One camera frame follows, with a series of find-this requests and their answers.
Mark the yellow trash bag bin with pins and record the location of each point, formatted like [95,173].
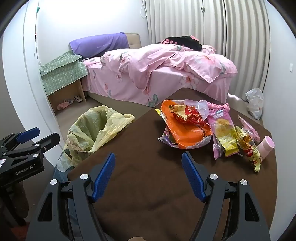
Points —
[91,131]

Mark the orange snack bag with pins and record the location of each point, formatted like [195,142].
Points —
[181,135]

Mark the wooden nightstand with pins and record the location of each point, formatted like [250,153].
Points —
[67,92]

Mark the pink slipper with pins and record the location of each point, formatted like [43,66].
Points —
[63,105]

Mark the pink narrow wrapper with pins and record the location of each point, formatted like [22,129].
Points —
[249,129]

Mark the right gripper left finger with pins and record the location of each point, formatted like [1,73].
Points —
[51,220]

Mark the beige headboard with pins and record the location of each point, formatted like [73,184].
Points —
[133,40]

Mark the white sneaker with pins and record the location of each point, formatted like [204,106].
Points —
[78,99]

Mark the green checked cloth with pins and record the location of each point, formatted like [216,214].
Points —
[62,71]

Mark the white plastic bag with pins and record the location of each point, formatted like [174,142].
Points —
[255,103]

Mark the pink cylindrical cup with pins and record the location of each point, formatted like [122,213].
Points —
[265,147]

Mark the pink floral bed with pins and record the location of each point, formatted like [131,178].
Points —
[163,82]

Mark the purple pillow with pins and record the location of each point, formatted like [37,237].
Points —
[93,46]

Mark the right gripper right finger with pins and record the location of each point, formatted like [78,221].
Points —
[245,218]

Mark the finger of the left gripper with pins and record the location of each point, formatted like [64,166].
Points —
[40,147]
[14,139]

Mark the pink yellow chip bag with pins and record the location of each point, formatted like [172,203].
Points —
[224,133]

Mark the black pink garment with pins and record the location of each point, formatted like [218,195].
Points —
[186,41]

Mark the gold red snack wrapper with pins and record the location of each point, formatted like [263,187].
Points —
[250,149]

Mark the pink floral duvet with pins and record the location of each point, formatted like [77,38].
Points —
[140,63]

